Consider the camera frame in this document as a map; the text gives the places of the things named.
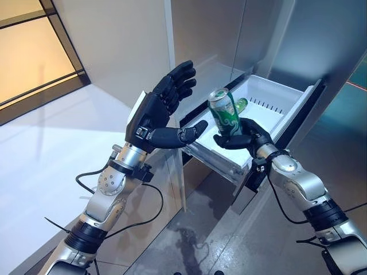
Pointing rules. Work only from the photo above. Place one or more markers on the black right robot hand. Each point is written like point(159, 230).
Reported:
point(258, 134)

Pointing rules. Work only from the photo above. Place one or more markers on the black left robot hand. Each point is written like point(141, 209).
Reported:
point(149, 114)

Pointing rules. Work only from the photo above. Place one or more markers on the tall green beer can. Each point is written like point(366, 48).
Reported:
point(226, 117)

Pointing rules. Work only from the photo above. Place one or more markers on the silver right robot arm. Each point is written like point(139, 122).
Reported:
point(304, 186)

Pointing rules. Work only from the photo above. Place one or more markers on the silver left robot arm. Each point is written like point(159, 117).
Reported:
point(106, 200)

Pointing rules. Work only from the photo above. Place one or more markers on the white fridge drawer silver front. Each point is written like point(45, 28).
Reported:
point(266, 120)

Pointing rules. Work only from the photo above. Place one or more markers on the silver fridge body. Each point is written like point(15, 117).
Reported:
point(206, 37)

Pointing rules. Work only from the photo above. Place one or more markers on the small green drink can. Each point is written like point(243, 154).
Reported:
point(242, 104)

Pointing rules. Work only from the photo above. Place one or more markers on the tall white cabinet panel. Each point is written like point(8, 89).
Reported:
point(120, 43)

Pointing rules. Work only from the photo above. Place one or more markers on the white counter cabinet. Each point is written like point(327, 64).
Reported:
point(43, 157)

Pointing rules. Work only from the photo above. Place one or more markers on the black framed lit window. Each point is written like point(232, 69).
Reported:
point(28, 57)

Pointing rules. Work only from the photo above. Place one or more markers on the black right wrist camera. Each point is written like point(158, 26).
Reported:
point(259, 165)

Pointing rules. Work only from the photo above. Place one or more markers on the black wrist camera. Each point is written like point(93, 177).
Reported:
point(259, 165)
point(143, 172)

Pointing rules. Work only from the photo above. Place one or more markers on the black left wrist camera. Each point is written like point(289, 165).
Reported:
point(143, 172)

